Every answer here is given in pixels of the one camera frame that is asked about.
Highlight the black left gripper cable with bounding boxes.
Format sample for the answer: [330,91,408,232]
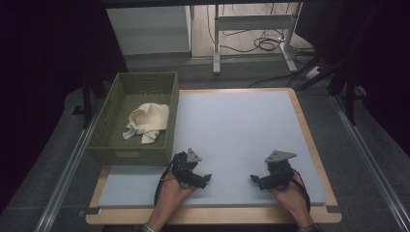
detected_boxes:
[153,159,177,207]

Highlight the person's right hand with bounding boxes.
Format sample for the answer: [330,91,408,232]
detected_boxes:
[270,175,313,227]

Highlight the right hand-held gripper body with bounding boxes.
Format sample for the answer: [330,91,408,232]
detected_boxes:
[264,150,298,189]

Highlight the metal floor rail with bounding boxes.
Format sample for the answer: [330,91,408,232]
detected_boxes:
[33,99,108,232]
[330,95,410,232]

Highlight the green woven basket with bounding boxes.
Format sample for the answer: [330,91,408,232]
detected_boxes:
[85,71,180,167]

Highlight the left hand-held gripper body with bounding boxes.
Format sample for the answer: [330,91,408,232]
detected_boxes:
[170,148,202,187]

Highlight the black metal stand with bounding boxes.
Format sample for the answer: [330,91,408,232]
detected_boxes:
[328,62,367,127]
[72,75,94,130]

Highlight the white cabinet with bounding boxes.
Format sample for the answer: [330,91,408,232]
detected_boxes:
[105,5,193,56]

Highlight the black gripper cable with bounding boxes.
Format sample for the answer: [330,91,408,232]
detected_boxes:
[153,159,177,207]
[290,168,312,215]

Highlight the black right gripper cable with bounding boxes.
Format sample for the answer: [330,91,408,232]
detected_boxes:
[290,168,312,215]

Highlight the cream knitted cloth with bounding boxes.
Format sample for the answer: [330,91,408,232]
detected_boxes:
[122,102,170,145]

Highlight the tangle of black floor cables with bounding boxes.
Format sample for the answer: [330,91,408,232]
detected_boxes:
[206,3,316,55]

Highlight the person's left hand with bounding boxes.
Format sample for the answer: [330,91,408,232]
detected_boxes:
[154,175,196,222]

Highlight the white desk frame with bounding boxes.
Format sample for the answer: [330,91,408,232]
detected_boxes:
[212,2,304,75]

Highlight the grey foam mat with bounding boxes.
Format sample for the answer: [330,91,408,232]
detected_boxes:
[97,90,327,208]

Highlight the white power strip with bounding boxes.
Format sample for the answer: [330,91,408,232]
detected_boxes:
[304,65,324,80]

